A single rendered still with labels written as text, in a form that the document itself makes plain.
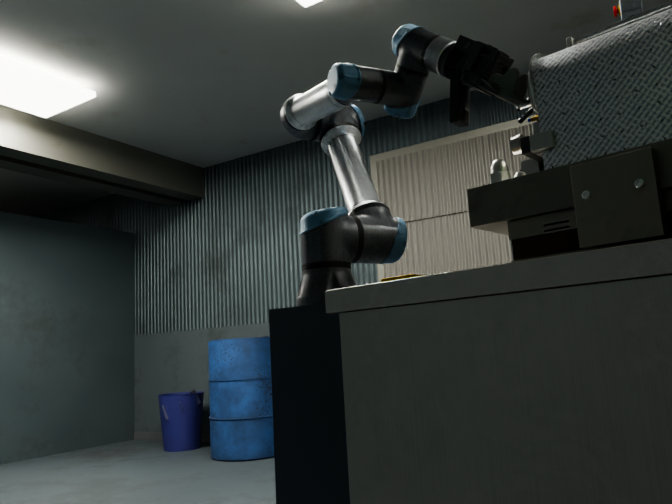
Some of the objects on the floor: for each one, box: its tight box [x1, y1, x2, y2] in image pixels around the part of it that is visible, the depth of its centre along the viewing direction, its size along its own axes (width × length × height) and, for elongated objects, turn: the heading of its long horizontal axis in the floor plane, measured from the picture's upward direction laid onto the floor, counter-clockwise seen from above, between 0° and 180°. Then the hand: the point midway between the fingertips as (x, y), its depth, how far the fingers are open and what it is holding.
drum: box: [208, 336, 274, 462], centre depth 500 cm, size 63×63×96 cm
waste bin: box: [158, 389, 204, 452], centre depth 551 cm, size 48×42×54 cm
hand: (522, 104), depth 113 cm, fingers closed, pressing on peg
